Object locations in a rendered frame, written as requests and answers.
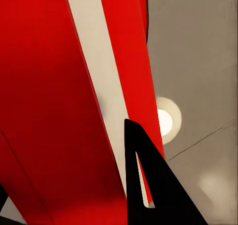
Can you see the radio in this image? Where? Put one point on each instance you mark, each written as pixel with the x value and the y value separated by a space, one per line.
pixel 71 72

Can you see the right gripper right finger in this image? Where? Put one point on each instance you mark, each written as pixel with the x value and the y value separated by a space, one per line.
pixel 173 206

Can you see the coffee table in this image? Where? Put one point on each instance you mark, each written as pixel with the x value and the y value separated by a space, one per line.
pixel 193 54

